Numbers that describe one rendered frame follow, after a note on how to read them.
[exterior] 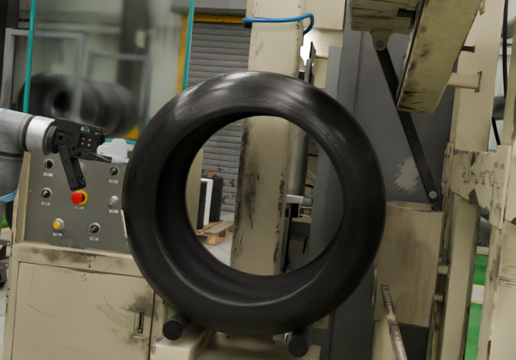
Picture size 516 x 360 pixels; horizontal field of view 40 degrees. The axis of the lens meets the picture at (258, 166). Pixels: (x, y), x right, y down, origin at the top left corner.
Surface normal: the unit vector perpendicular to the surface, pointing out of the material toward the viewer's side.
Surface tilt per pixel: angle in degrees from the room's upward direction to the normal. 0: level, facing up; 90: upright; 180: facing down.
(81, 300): 90
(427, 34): 162
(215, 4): 90
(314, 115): 81
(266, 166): 90
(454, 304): 90
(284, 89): 44
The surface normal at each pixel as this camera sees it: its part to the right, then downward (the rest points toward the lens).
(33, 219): -0.13, 0.04
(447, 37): -0.13, 0.96
